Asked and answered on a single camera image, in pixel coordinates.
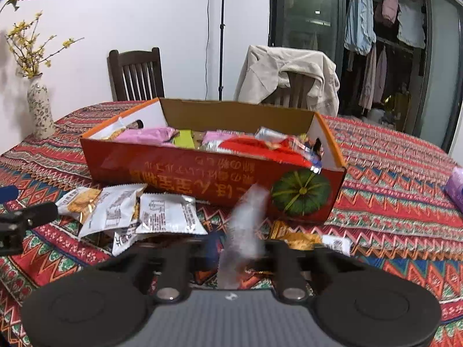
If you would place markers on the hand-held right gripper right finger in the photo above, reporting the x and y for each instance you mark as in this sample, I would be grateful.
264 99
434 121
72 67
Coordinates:
278 256

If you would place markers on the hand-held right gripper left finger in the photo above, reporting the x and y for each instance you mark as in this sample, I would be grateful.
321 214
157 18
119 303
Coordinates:
209 256

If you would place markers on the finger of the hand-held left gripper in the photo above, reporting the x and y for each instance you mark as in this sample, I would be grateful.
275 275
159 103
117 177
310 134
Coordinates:
39 213
9 194

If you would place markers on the translucent white snack packet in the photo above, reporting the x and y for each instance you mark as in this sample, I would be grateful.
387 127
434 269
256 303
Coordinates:
246 224

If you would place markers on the pile of white snack packets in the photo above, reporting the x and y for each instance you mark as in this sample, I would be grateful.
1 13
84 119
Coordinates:
166 213

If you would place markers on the red cardboard box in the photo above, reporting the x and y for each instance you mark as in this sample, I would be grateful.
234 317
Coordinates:
162 166

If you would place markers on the red snack packet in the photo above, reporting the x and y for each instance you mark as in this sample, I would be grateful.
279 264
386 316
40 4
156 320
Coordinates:
253 146

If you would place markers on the small pink snack packet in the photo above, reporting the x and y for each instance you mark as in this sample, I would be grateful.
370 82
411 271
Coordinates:
217 138

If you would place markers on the large pink snack packet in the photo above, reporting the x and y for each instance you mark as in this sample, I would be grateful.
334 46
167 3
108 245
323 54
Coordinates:
148 135

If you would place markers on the white floral vase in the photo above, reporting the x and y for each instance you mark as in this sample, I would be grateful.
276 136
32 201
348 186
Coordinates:
40 112

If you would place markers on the orange print snack packet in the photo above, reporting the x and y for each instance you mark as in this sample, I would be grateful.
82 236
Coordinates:
115 132

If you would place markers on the green snack packet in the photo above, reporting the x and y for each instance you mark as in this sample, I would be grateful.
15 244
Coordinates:
184 139

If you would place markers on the silver snack packet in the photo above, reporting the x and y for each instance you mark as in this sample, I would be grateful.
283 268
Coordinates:
271 133

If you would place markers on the yellow flower branches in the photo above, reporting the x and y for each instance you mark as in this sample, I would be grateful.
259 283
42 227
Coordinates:
30 63

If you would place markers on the dark wooden chair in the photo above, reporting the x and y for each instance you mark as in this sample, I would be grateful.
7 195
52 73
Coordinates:
115 76

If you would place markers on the brown wooden chair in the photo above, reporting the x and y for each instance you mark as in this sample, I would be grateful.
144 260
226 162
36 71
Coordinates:
300 90

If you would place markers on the beige jacket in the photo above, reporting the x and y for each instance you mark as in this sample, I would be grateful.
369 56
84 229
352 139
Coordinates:
260 68

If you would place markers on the purple tissue pack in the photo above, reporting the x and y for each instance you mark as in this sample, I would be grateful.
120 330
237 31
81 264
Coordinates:
456 188

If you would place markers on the grey hanging garment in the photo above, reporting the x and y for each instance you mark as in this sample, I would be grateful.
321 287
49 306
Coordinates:
368 76

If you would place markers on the mauve hanging garment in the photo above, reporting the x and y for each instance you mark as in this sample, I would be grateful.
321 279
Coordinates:
381 74

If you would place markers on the black light stand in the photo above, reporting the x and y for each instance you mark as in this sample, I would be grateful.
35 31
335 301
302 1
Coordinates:
221 43

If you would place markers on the hanging clothes rack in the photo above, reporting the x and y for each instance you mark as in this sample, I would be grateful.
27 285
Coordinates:
307 7

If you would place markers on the light blue hanging shirt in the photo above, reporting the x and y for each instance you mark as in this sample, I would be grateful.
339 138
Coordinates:
358 18

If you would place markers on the white hanging shirt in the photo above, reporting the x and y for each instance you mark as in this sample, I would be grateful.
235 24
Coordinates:
410 25

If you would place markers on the pink hanging garment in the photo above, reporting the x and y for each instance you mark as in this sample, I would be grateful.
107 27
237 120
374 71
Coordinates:
390 3

